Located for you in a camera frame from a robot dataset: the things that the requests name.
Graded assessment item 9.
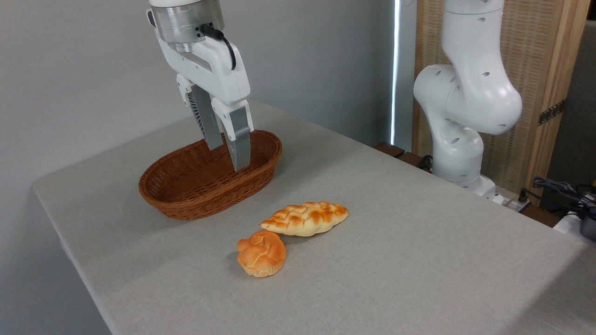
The bundle of black cables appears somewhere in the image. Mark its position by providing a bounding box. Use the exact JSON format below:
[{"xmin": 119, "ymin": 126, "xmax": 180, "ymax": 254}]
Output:
[{"xmin": 519, "ymin": 177, "xmax": 596, "ymax": 219}]

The dark metal screen hinge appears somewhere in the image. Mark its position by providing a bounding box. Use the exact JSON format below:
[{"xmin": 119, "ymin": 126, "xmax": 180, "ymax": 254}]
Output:
[{"xmin": 538, "ymin": 99, "xmax": 567, "ymax": 126}]

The grey box device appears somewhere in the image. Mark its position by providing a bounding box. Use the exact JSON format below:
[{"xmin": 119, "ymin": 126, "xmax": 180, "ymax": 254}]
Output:
[{"xmin": 580, "ymin": 214, "xmax": 596, "ymax": 241}]

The long braided bread loaf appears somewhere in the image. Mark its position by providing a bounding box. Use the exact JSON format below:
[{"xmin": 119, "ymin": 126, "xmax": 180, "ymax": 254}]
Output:
[{"xmin": 260, "ymin": 201, "xmax": 349, "ymax": 237}]

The wooden folding screen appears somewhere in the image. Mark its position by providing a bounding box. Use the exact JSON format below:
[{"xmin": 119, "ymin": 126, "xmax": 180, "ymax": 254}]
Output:
[{"xmin": 412, "ymin": 0, "xmax": 591, "ymax": 205}]

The round orange bread bun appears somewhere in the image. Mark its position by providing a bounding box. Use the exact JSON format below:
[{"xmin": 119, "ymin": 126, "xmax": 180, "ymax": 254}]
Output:
[{"xmin": 237, "ymin": 230, "xmax": 287, "ymax": 278}]

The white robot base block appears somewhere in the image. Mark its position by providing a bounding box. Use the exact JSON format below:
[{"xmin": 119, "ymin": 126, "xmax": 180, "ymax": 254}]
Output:
[{"xmin": 484, "ymin": 186, "xmax": 531, "ymax": 214}]

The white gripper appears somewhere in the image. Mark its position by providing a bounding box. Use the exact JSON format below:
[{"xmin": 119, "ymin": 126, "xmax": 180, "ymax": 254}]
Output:
[{"xmin": 147, "ymin": 9, "xmax": 255, "ymax": 172}]

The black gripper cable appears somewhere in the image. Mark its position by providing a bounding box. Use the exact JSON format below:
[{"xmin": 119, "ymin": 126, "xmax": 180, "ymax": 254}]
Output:
[{"xmin": 200, "ymin": 24, "xmax": 237, "ymax": 71}]

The brown wicker basket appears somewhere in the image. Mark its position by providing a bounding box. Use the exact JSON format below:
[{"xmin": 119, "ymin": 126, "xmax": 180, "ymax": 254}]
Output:
[{"xmin": 138, "ymin": 129, "xmax": 283, "ymax": 221}]

